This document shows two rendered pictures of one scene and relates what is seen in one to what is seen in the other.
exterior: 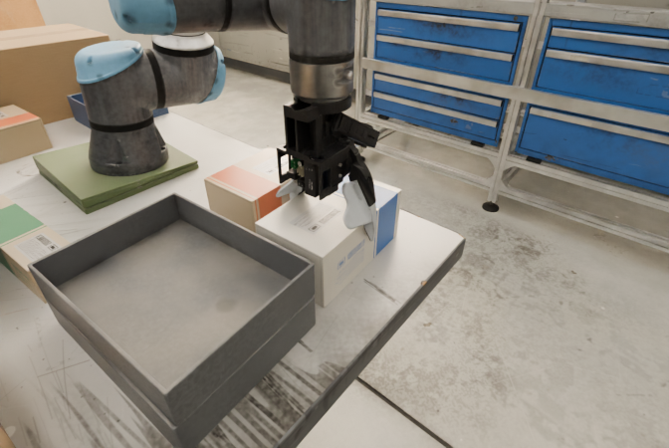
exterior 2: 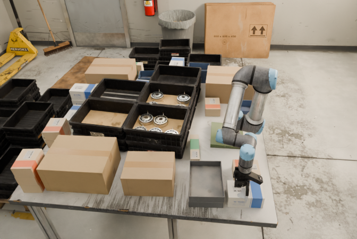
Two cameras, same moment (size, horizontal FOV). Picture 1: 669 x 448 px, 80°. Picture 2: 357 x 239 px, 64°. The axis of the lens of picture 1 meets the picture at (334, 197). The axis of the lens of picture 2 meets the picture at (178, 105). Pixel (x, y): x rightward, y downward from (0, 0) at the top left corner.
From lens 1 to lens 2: 1.30 m
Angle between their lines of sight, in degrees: 47
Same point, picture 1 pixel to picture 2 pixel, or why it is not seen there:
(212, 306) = (207, 189)
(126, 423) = (186, 195)
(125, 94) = not seen: hidden behind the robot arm
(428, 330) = not seen: outside the picture
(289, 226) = (231, 186)
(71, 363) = (186, 180)
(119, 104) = not seen: hidden behind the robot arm
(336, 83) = (243, 170)
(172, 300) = (203, 182)
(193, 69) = (251, 127)
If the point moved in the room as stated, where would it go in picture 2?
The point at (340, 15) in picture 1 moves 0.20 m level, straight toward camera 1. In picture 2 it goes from (245, 162) to (213, 179)
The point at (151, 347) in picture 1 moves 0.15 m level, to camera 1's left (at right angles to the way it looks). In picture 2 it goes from (194, 188) to (180, 172)
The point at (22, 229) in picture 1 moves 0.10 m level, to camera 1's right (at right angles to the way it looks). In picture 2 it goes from (195, 147) to (204, 156)
